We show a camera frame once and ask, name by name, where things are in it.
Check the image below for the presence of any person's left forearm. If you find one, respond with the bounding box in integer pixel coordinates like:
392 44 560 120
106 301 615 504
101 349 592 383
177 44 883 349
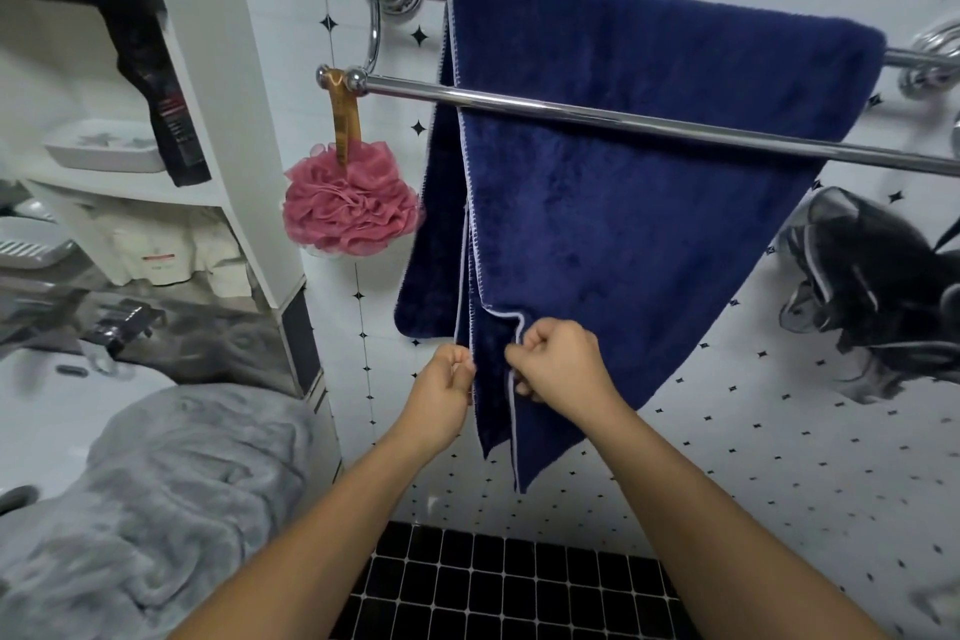
168 421 451 640

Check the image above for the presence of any black gray bath loofah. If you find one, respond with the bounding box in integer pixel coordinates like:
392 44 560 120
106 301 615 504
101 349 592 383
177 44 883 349
776 185 960 405

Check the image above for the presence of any dark blue towel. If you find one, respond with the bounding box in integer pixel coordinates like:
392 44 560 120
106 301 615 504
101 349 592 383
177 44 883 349
393 0 888 495

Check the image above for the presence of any white sink basin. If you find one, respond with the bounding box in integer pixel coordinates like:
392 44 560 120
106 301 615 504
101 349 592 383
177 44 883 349
0 346 178 506

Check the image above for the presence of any person's right hand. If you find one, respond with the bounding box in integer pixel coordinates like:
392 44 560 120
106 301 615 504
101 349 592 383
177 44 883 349
503 317 624 423

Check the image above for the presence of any black white vanity cabinet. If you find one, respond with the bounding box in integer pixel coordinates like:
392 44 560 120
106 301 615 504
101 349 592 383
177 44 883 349
277 286 346 491

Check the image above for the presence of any chrome faucet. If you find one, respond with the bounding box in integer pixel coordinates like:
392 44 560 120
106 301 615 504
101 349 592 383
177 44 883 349
82 298 168 360

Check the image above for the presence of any white covered soap dish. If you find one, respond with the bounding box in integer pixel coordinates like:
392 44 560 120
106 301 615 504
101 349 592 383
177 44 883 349
43 118 166 174

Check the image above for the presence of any person's left hand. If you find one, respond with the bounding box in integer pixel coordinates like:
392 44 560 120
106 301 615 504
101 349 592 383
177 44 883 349
401 343 478 453

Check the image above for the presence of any person's right forearm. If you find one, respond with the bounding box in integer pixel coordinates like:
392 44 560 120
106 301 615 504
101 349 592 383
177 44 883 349
592 391 894 640

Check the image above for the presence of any black tube on shelf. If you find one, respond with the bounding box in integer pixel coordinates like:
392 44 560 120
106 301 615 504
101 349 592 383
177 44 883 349
112 13 213 189

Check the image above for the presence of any white slotted soap dish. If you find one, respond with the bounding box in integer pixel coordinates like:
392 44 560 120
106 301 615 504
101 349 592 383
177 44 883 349
0 215 76 271

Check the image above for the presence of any beige refill pouch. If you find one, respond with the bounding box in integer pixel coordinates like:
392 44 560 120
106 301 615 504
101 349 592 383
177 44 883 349
187 208 253 300
89 200 198 288

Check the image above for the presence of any gray towel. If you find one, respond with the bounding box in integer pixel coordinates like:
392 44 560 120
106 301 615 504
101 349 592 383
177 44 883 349
0 382 320 640

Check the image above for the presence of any pink bath loofah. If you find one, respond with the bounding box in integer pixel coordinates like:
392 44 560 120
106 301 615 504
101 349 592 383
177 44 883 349
282 67 425 258

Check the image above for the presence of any chrome double towel rail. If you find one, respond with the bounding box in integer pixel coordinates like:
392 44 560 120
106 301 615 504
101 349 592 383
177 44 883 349
316 0 960 177

